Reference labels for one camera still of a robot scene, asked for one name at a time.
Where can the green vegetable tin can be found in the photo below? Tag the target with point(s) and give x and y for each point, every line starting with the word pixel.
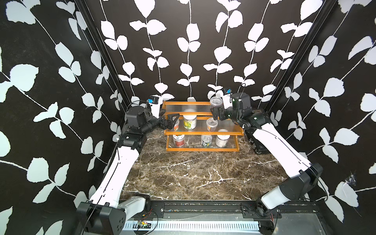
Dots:
pixel 206 140

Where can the white text label jar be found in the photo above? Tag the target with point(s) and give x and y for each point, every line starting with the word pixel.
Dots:
pixel 222 140

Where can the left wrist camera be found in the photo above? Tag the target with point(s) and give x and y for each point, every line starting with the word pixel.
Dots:
pixel 155 103

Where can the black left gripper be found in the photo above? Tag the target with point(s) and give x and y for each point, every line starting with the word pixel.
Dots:
pixel 169 125

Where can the orange three-tier shelf rack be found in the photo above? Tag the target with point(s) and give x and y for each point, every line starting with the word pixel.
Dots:
pixel 193 137

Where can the small clear seed jar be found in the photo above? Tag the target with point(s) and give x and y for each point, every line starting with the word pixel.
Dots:
pixel 211 124

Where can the red tomato seed jar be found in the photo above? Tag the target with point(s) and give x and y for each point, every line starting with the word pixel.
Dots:
pixel 179 140

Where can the white green label jar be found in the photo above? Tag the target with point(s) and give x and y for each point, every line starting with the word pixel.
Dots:
pixel 190 121

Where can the small green circuit board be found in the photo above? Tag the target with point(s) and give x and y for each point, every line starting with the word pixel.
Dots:
pixel 143 225

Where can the black flat case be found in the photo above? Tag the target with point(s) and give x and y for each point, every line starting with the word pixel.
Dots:
pixel 256 145

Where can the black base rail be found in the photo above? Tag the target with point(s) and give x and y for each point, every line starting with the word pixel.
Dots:
pixel 246 209

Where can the clear jar purple seeds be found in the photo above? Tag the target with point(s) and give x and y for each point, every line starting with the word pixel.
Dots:
pixel 216 102

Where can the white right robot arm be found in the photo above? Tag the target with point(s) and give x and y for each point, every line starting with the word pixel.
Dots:
pixel 259 130

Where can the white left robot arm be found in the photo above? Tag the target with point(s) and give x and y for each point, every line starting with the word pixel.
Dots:
pixel 104 214

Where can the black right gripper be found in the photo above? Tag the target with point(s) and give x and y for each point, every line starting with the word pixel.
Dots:
pixel 216 110

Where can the white slotted cable duct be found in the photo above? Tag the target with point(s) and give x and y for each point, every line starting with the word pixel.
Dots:
pixel 198 226

